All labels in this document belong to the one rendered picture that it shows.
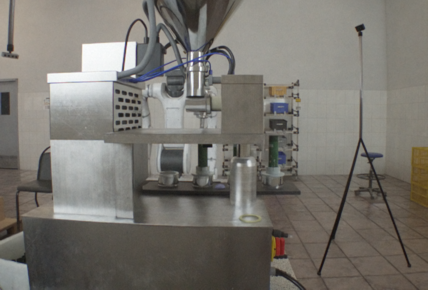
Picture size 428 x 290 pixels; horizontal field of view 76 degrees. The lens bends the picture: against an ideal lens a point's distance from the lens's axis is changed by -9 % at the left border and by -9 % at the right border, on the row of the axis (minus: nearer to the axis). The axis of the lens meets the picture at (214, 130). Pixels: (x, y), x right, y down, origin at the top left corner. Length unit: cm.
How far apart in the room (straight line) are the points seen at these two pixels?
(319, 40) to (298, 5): 88
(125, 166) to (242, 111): 29
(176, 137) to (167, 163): 127
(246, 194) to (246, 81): 31
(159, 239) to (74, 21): 706
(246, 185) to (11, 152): 775
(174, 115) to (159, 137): 129
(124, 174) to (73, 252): 22
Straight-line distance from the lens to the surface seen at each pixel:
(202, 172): 94
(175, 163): 186
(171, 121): 190
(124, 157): 70
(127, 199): 71
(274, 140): 94
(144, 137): 62
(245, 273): 71
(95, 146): 73
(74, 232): 76
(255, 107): 59
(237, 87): 59
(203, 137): 60
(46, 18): 795
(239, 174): 77
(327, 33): 692
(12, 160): 831
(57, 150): 78
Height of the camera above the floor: 126
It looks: 3 degrees down
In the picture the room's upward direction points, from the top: straight up
